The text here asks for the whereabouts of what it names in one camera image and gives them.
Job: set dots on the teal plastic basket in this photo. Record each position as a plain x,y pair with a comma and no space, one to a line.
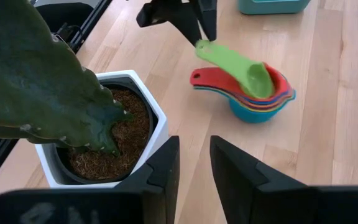
272,7

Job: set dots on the green measuring cup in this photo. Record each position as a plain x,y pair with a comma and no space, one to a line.
244,74

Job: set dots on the red measuring cup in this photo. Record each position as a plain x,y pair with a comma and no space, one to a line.
216,79

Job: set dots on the orange measuring cup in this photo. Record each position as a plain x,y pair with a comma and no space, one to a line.
272,105

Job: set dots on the green cactus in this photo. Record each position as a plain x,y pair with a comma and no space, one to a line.
42,87

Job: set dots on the white plant pot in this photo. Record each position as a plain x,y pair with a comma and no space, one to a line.
157,137

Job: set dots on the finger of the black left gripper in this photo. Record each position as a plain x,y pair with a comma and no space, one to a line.
188,29
209,18

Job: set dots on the teal measuring cup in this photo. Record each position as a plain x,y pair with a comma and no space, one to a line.
250,115

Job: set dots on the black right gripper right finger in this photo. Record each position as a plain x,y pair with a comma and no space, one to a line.
244,186

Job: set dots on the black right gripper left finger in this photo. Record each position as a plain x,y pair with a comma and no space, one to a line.
157,186

